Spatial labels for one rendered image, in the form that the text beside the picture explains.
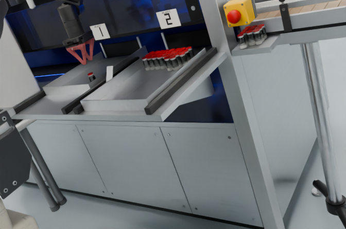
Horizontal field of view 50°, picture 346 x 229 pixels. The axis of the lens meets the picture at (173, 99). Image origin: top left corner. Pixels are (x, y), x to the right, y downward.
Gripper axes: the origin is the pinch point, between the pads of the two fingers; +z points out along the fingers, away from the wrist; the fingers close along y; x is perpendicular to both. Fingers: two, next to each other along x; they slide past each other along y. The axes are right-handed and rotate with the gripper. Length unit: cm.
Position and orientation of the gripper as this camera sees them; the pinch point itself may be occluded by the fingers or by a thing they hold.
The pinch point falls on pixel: (87, 60)
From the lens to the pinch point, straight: 134.0
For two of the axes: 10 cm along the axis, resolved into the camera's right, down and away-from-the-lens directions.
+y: 2.9, -4.3, 8.5
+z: 2.9, 8.9, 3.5
